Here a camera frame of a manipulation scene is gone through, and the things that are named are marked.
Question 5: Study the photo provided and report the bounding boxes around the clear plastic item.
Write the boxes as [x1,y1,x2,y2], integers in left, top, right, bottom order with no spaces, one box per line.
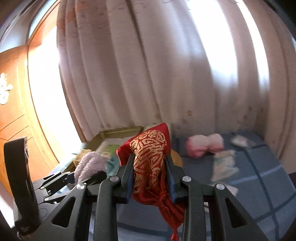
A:
[231,135,256,148]

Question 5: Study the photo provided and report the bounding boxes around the teal cloth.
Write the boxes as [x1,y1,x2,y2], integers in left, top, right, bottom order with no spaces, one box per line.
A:
[106,155,120,177]

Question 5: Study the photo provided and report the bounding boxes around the pink floral curtain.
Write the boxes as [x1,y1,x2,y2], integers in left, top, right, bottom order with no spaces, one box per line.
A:
[57,1,295,160]

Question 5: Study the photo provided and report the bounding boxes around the yellow sponge cloth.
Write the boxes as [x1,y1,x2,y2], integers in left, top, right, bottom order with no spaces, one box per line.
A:
[73,149,92,167]

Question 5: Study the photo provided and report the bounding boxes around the red gold drawstring pouch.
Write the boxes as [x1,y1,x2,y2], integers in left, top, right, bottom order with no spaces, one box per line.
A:
[116,123,184,240]

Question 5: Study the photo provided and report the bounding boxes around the pale yellow tissue box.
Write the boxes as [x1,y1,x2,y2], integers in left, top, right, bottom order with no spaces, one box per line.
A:
[143,122,173,139]

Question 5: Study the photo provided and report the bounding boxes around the pink white rolled socks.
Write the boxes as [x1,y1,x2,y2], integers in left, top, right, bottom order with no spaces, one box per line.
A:
[186,133,224,158]

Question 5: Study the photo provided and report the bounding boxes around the green tissue pack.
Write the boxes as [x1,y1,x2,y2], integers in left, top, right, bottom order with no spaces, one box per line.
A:
[95,141,120,161]

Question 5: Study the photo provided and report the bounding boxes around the wooden door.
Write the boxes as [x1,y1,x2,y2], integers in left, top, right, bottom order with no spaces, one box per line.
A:
[1,45,58,194]

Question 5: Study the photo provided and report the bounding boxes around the teal white wipes packet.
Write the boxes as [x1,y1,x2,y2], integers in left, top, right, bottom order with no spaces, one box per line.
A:
[211,150,239,183]

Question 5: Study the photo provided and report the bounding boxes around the gold metal tray box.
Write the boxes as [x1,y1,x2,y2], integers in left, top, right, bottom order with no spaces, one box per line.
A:
[62,126,144,173]

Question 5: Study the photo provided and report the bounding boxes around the pink fuzzy cloth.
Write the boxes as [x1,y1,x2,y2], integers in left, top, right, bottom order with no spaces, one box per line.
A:
[74,152,106,184]

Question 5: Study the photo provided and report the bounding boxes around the round gold pink tin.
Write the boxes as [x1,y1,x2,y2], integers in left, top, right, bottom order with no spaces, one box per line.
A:
[171,149,183,168]

